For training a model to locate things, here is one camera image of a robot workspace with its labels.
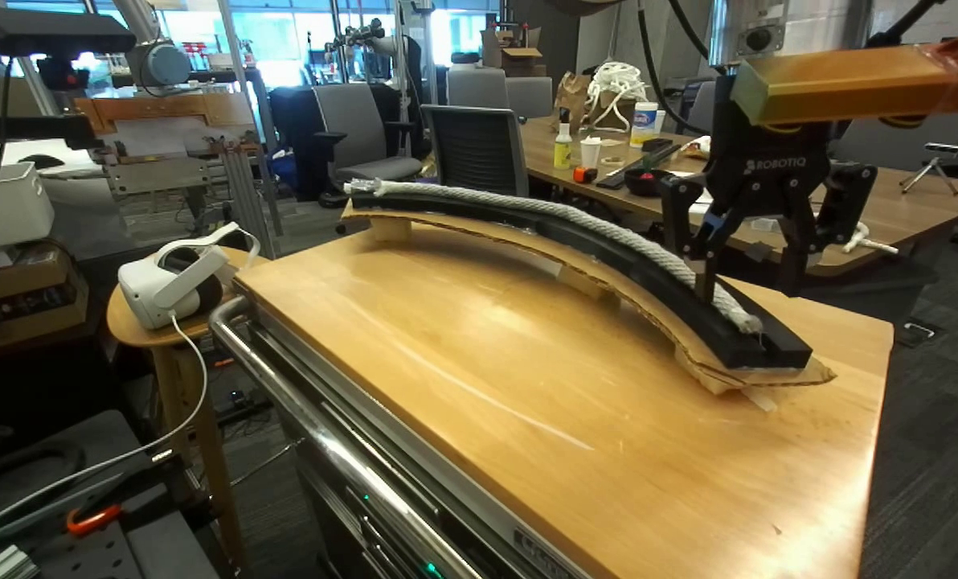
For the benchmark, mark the round wooden stool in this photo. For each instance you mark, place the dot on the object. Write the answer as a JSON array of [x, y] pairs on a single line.
[[180, 378]]

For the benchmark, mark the green glue bottle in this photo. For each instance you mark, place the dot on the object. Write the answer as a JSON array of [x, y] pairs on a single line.
[[563, 141]]

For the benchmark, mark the black bowl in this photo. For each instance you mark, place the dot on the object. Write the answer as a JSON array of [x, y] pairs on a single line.
[[641, 182]]

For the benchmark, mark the orange clamp handle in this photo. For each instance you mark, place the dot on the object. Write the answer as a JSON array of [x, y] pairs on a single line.
[[85, 526]]

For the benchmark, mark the black curved foam track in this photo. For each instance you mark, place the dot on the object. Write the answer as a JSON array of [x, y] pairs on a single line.
[[737, 330]]

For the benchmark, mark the dark mesh office chair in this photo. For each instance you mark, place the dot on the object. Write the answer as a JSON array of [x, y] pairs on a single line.
[[476, 146]]

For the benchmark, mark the white box left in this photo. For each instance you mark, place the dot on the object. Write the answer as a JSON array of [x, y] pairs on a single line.
[[25, 207]]

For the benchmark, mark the white VR headset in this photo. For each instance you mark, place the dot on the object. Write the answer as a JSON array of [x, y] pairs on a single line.
[[180, 279]]

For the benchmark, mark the metal cart handle bar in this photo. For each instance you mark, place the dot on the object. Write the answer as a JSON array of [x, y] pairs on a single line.
[[385, 526]]

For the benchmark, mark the white plastic cup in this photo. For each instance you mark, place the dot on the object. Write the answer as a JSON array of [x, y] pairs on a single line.
[[588, 149]]

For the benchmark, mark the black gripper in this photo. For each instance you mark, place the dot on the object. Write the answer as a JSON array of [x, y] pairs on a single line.
[[760, 172]]

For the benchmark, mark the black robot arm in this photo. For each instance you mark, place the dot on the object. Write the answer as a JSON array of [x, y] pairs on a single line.
[[777, 114]]

